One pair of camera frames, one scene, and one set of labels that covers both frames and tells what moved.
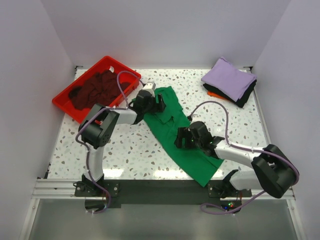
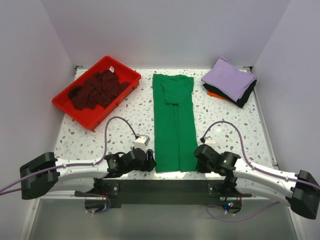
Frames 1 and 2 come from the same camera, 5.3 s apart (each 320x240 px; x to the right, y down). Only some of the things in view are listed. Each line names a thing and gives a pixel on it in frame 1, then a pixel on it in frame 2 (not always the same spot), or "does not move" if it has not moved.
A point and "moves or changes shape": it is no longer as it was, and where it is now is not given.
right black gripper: [183, 133] → [201, 169]
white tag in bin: [111, 68] does not move
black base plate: [160, 191] does not move
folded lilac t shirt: [228, 80] does not move
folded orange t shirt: [214, 94] does not move
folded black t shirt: [241, 102] does not move
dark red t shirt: [101, 87] does not move
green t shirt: [165, 123] moves or changes shape
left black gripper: [157, 107] → [149, 163]
